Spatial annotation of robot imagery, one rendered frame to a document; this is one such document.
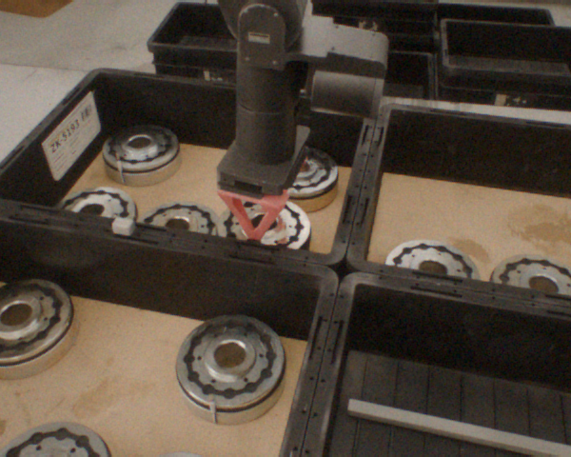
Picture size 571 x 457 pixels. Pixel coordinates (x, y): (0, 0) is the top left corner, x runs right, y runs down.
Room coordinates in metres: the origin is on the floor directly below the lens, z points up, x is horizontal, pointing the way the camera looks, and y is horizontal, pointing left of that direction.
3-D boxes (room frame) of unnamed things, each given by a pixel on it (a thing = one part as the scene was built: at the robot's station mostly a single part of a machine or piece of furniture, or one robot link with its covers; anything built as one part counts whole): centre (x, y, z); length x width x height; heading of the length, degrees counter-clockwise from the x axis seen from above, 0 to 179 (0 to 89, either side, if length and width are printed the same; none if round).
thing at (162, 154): (0.66, 0.20, 0.86); 0.10 x 0.10 x 0.01
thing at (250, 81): (0.46, 0.01, 1.07); 0.07 x 0.06 x 0.07; 81
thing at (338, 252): (0.56, 0.11, 0.92); 0.40 x 0.30 x 0.02; 77
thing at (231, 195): (0.45, 0.03, 0.94); 0.07 x 0.07 x 0.09; 73
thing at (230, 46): (1.62, 0.16, 0.37); 0.40 x 0.30 x 0.45; 81
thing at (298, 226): (0.46, 0.02, 0.89); 0.10 x 0.10 x 0.01
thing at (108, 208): (0.52, 0.23, 0.86); 0.05 x 0.05 x 0.01
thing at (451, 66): (1.50, -0.63, 0.37); 0.40 x 0.30 x 0.45; 81
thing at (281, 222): (0.46, 0.02, 0.90); 0.05 x 0.05 x 0.01
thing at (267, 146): (0.46, 0.02, 1.01); 0.10 x 0.07 x 0.07; 163
